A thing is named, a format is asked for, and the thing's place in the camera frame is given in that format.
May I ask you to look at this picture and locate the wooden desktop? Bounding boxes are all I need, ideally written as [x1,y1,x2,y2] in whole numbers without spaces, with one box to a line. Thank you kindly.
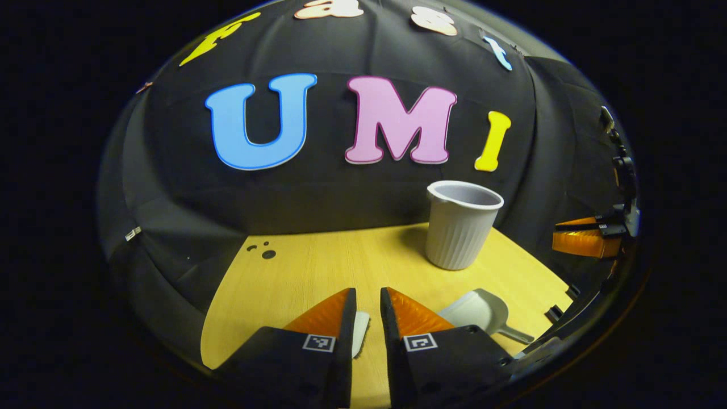
[200,223,573,408]

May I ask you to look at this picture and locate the white ribbed garbage bin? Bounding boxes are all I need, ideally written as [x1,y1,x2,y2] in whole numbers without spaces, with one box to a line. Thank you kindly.
[426,181,504,271]

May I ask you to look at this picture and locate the white plastic dustpan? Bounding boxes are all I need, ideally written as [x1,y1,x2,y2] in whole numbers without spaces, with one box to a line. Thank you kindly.
[437,289,536,345]

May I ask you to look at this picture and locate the small white broom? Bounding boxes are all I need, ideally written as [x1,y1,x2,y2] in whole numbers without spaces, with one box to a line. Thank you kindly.
[352,311,371,358]

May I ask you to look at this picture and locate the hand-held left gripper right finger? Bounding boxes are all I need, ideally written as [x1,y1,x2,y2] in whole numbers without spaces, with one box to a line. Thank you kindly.
[379,287,515,408]

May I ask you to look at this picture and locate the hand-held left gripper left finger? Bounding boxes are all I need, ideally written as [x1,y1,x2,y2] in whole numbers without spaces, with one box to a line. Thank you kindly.
[213,288,358,408]

